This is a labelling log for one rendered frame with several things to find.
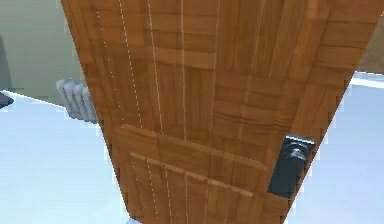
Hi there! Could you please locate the brown wooden room door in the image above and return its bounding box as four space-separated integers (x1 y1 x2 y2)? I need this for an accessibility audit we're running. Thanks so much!
60 0 384 224

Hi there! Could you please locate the grey ribbed radiator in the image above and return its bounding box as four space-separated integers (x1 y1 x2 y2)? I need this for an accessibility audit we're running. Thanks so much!
55 78 98 125

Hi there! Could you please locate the dark grey flat object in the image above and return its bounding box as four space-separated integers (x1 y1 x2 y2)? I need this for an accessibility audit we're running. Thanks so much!
0 91 15 110

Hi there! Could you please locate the black door handle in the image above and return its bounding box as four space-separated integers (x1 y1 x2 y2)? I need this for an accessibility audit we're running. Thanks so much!
267 134 316 200

